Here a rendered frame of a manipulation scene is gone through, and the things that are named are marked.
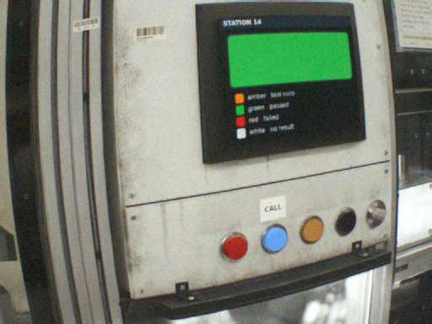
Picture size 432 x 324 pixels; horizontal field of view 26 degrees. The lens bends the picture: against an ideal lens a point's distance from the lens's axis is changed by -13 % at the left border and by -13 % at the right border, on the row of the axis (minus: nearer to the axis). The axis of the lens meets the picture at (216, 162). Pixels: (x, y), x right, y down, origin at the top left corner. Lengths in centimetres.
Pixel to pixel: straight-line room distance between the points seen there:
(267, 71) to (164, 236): 24
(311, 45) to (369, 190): 24
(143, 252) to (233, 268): 13
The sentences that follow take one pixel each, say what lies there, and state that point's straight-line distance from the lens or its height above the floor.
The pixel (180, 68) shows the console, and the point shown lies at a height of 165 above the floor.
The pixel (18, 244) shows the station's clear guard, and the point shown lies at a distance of 121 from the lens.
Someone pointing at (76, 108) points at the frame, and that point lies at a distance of 120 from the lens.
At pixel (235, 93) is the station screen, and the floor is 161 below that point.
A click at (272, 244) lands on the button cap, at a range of 133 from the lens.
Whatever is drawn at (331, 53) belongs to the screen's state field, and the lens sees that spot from 133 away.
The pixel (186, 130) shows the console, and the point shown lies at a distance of 125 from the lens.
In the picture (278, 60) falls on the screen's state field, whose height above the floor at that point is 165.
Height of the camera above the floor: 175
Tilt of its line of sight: 10 degrees down
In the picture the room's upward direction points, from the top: 3 degrees counter-clockwise
